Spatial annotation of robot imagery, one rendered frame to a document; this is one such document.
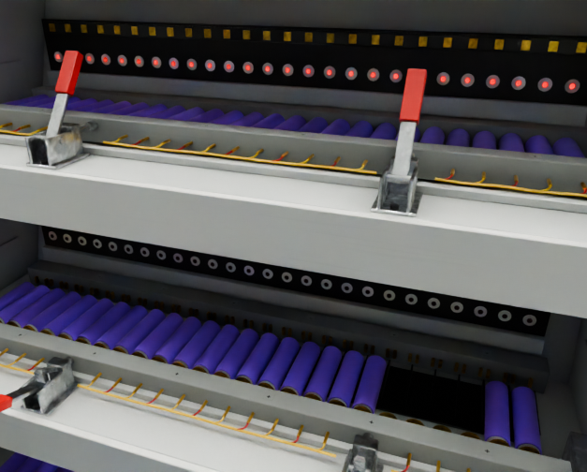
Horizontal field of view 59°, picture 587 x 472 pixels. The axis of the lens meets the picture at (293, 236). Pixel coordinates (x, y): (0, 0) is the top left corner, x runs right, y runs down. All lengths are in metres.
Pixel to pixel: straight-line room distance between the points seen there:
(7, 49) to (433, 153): 0.48
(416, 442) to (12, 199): 0.36
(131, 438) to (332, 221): 0.24
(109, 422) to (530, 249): 0.34
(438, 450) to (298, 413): 0.10
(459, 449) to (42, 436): 0.32
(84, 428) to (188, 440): 0.09
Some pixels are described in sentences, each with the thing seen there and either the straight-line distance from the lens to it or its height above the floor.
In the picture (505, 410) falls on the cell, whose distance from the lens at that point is 0.46.
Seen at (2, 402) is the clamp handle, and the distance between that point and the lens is 0.46.
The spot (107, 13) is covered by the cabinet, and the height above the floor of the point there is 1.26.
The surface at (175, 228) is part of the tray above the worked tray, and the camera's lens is 0.37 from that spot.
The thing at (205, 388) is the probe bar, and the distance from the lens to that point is 0.44.
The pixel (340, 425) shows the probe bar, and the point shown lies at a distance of 0.41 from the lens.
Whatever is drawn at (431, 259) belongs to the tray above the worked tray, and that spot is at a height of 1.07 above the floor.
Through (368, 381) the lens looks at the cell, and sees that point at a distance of 0.45.
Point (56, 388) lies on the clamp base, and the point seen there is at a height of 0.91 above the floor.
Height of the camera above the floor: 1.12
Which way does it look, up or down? 9 degrees down
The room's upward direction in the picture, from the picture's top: 6 degrees clockwise
